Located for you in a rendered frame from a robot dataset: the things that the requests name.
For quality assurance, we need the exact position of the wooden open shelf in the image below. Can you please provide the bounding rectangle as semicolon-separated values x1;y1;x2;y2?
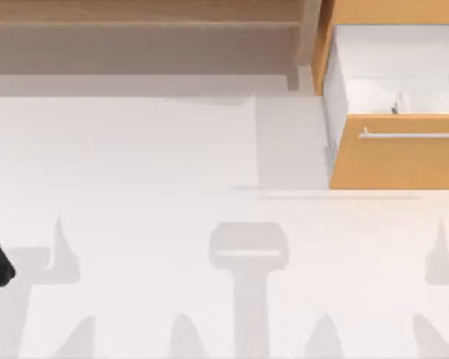
0;0;325;92

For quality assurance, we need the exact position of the pale wooden drawer front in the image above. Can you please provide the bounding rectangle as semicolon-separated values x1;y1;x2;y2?
329;113;449;191

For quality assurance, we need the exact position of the pulled-out drawer white inside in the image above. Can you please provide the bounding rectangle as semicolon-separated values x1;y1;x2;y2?
321;24;449;188

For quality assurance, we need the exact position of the long metal handle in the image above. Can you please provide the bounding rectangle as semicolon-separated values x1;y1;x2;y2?
358;126;449;140

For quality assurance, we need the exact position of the wooden cupboard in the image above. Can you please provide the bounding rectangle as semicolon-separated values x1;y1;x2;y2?
310;0;449;96

